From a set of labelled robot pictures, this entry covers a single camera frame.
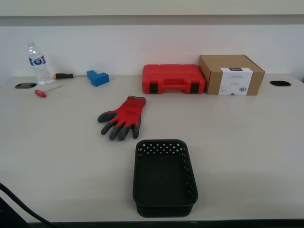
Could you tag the red grey work glove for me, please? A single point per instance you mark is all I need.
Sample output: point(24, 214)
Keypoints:
point(126, 116)

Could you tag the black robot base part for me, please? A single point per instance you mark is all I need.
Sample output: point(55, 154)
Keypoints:
point(8, 216)

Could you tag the black perforated plastic basket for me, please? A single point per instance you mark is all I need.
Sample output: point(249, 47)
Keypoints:
point(164, 180)

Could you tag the red plastic tool case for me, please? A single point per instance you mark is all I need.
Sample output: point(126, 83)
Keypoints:
point(173, 74)

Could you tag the blue L-shaped block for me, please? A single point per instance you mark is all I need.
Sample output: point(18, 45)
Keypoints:
point(98, 79)

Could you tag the brown cardboard box white label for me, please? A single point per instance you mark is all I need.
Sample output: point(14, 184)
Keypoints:
point(228, 76)

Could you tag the clear plastic water bottle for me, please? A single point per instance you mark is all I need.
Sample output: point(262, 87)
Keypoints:
point(39, 69)

